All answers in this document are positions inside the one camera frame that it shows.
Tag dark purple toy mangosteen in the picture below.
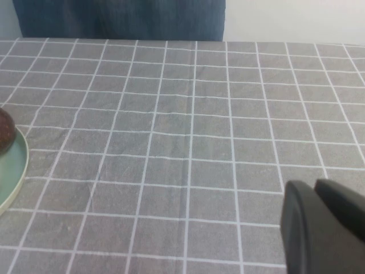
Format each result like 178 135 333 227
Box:
0 107 16 156

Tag blue denim jeans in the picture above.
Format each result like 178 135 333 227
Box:
13 0 228 42

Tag grey checked tablecloth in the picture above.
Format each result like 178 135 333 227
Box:
0 37 365 274

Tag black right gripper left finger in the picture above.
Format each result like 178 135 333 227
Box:
280 180 365 274

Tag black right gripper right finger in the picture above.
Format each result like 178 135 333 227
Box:
314 179 365 243

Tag light green round plate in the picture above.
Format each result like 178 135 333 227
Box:
0 125 30 216

